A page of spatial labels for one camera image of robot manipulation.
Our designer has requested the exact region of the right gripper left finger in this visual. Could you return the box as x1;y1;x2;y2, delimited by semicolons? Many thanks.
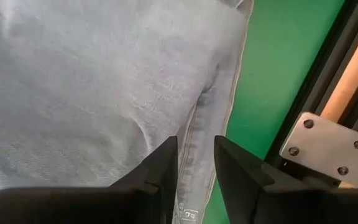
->
0;136;179;224

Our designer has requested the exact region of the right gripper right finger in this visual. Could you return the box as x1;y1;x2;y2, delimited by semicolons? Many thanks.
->
213;135;358;224

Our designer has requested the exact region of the blue denim garment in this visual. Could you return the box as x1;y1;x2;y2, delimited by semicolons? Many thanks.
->
0;0;254;224

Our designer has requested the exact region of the white mounting plate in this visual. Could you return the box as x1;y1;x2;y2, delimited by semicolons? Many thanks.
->
278;111;358;189

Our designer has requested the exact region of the green table mat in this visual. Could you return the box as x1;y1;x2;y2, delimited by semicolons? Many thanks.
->
202;0;347;224

